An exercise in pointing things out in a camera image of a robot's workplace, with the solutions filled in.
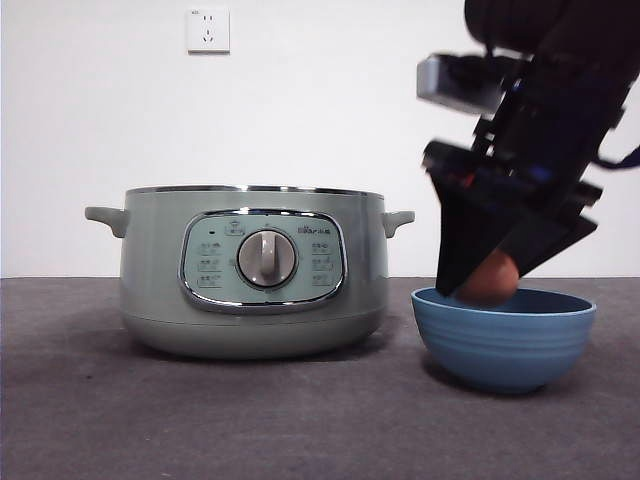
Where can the white wall socket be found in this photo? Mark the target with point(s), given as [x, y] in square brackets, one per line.
[209, 30]

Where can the pale green electric steamer pot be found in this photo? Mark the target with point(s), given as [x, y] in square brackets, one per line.
[150, 260]

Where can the blue ribbed bowl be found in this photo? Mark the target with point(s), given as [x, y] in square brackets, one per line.
[500, 350]

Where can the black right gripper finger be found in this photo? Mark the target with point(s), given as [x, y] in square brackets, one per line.
[545, 240]
[465, 230]

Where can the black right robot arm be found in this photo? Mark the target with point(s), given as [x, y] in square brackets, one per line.
[550, 20]

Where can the brown egg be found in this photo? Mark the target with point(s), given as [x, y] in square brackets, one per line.
[492, 280]

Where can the pale grey right camera box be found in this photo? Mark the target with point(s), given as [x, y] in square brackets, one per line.
[450, 82]

